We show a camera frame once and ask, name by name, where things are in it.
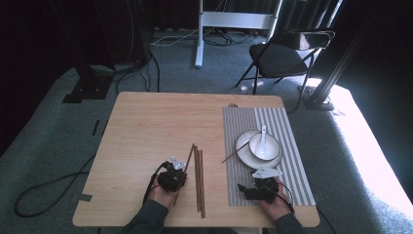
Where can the black folding chair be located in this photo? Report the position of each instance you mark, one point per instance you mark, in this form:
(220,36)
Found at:
(276,60)

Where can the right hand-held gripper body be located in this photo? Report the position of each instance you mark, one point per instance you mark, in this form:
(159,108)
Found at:
(268,190)

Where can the person's right hand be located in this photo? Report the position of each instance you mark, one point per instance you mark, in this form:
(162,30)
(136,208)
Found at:
(281,206)

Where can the white bowl with dark rim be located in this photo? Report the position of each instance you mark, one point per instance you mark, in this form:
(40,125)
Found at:
(272,148)

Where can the dark tape piece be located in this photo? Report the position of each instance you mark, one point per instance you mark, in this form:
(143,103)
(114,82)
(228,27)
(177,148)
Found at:
(87,197)

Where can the grey striped placemat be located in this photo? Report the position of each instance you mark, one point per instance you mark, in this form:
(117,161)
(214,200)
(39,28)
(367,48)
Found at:
(233,130)

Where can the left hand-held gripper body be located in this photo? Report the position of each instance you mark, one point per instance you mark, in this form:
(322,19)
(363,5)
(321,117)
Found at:
(172,180)

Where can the person's left hand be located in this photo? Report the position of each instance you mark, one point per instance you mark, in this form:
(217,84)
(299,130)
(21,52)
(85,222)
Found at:
(160,196)

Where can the white round plate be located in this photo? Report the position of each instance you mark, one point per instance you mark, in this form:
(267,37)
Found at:
(244,158)

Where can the white metal stand frame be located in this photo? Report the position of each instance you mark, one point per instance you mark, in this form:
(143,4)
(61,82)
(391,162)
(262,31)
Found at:
(233,20)

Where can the black slanted metal stand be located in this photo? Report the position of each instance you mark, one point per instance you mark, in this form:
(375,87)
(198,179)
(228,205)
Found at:
(328,81)

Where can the white ceramic spoon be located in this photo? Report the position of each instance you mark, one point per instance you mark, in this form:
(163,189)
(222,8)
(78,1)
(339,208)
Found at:
(262,146)

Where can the black floor tape strip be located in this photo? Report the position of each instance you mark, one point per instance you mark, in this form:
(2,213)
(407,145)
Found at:
(95,127)

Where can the black stand with base plate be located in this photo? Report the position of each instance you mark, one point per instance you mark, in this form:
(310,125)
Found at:
(87,87)

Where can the small brown round disc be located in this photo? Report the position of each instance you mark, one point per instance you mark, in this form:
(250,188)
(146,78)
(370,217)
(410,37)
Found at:
(232,105)

